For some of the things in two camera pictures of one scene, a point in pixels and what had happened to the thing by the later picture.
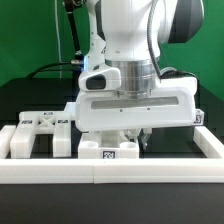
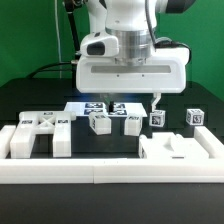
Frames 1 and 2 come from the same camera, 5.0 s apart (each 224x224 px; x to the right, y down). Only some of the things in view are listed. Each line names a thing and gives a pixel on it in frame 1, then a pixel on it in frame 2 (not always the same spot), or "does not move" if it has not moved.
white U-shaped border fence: x=114 y=171 does not move
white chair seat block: x=106 y=144 → x=165 y=145
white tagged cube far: x=199 y=117 does not move
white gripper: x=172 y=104 → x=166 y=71
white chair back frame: x=32 y=123 does not move
